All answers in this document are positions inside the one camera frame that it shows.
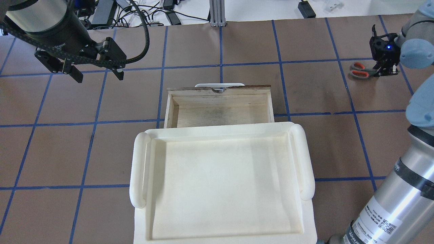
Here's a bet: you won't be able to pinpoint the small black power adapter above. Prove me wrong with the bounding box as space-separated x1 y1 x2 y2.
297 0 316 19

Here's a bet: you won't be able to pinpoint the wooden drawer with white handle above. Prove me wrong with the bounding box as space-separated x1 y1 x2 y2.
164 83 275 128

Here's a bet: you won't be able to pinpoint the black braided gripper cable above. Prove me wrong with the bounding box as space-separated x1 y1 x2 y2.
0 0 150 66

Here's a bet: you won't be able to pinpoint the white plastic tray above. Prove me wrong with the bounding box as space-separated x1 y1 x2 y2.
129 122 317 244

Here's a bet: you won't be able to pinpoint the aluminium frame post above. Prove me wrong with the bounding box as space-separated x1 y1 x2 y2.
209 0 227 27

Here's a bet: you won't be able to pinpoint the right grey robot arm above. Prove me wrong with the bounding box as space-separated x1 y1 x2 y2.
327 0 434 244

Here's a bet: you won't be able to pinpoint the grey orange scissors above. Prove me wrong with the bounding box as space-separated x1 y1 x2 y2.
349 62 381 79

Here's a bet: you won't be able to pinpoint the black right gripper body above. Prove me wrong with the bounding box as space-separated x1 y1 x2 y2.
369 25 400 77

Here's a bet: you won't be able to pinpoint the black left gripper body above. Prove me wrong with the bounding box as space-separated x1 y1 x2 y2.
20 10 126 74

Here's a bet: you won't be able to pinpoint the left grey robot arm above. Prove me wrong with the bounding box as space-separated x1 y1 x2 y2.
5 0 126 83

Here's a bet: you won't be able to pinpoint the black power adapter brick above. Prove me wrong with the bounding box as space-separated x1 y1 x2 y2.
91 0 117 28

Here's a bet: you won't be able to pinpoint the brown paper table mat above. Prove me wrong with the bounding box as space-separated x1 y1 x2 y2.
0 14 434 244

